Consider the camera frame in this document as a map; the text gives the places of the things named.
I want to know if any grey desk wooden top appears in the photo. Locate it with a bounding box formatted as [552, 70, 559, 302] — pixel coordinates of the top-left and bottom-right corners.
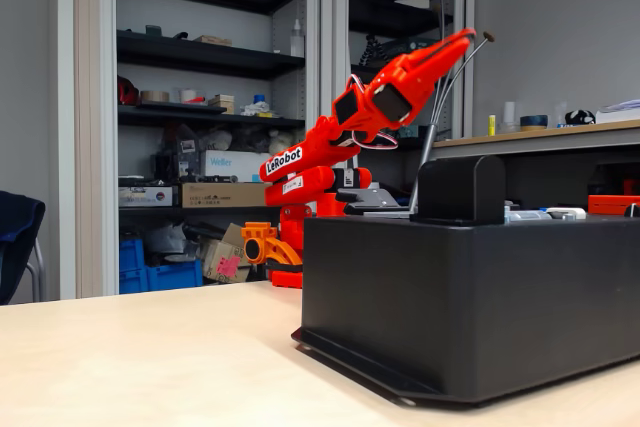
[432, 118, 640, 211]

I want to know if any stack of books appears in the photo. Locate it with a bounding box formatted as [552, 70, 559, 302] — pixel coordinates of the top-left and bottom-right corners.
[381, 37, 444, 61]

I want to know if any black flexible tripod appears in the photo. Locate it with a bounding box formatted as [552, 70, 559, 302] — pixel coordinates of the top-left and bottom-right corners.
[360, 33, 390, 69]

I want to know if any white cylinder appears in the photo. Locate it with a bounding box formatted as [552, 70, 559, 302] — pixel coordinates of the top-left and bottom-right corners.
[498, 100, 520, 135]

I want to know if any blue tape roll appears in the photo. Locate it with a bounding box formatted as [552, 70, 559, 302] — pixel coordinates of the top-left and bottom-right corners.
[519, 114, 550, 132]

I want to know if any white squeeze bottle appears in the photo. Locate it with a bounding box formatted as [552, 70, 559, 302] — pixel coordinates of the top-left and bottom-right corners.
[290, 19, 306, 58]

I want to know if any white plastic bag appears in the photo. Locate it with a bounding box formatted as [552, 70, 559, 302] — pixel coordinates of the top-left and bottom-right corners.
[267, 128, 295, 156]
[198, 128, 235, 152]

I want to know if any white crumpled cloth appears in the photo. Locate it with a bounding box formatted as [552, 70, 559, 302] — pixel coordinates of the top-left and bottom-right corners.
[240, 100, 275, 118]

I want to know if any black white plush toy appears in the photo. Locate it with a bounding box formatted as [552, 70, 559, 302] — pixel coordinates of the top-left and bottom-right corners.
[564, 108, 597, 127]

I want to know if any small wooden box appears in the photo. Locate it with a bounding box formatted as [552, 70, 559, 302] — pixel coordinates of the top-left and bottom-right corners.
[207, 93, 236, 115]

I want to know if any silver metal hinge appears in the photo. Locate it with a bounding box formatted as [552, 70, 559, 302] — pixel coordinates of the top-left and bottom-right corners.
[503, 205, 551, 225]

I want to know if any white Weller box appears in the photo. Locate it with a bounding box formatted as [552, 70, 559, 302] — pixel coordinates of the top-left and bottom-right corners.
[200, 149, 274, 184]

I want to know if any white paper stack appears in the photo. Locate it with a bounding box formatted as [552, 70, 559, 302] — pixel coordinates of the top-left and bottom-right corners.
[595, 98, 640, 125]

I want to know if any small flat cardboard box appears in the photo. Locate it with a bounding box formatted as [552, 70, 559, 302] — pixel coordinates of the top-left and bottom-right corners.
[193, 34, 233, 48]

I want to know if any long brown cardboard box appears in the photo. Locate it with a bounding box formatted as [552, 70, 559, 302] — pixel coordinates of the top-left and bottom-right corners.
[180, 182, 269, 209]

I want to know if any white latch block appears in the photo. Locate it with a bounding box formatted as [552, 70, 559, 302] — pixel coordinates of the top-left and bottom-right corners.
[544, 206, 587, 221]

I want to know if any orange table clamp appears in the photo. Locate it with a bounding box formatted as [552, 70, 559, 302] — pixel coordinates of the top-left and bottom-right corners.
[240, 221, 304, 274]

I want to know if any black task board box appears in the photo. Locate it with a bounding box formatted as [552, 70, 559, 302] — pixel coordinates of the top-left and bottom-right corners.
[291, 214, 640, 407]

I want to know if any red-orange display module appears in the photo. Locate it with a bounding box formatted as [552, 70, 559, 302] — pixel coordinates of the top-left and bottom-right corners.
[587, 194, 640, 217]

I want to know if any black electronic equipment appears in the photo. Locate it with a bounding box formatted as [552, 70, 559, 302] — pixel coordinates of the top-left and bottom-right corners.
[149, 122, 202, 184]

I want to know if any cardboard box pink label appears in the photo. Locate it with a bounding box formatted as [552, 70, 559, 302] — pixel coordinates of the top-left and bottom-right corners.
[201, 222, 252, 284]

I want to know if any grey plastic bag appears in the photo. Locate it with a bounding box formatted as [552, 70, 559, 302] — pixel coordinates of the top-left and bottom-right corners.
[143, 220, 204, 264]

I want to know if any white printed flat box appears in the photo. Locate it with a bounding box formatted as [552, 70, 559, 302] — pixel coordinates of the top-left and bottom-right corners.
[118, 185, 180, 208]

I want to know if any red rounded object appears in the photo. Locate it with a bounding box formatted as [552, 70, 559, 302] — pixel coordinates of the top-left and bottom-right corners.
[117, 75, 142, 107]

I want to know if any low blue plastic crate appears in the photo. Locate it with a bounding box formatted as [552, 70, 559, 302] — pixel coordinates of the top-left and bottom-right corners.
[145, 259, 204, 293]

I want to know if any tall blue plastic crate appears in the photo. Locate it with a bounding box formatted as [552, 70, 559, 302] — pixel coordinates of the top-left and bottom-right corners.
[118, 238, 149, 295]

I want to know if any grey metal chair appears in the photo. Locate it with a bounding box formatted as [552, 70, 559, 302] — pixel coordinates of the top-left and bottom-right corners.
[24, 238, 49, 302]

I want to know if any dark blue chair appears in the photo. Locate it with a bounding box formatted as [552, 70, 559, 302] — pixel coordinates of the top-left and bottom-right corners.
[0, 190, 47, 306]

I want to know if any white servo cable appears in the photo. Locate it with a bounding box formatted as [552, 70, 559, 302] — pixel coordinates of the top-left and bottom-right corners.
[348, 73, 400, 151]

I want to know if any black rounded post block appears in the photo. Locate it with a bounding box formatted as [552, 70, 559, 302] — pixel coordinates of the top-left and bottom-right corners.
[409, 154, 506, 227]

